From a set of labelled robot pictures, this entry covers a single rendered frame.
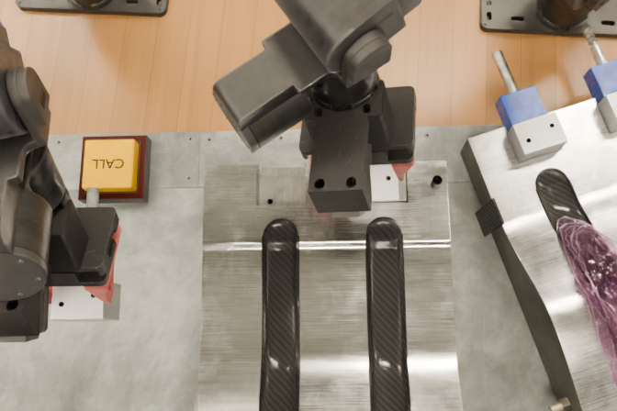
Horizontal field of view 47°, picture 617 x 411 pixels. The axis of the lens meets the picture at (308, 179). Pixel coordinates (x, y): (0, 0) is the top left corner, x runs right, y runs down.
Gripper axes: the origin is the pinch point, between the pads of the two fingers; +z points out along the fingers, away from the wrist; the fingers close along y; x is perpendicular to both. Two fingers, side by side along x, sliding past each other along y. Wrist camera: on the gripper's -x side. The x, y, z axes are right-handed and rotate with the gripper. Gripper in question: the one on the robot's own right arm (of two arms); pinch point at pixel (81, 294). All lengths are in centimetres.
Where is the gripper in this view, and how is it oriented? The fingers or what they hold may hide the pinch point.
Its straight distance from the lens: 72.1
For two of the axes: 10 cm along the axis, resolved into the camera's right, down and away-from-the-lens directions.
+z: 0.4, 6.6, 7.5
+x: 0.1, -7.5, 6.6
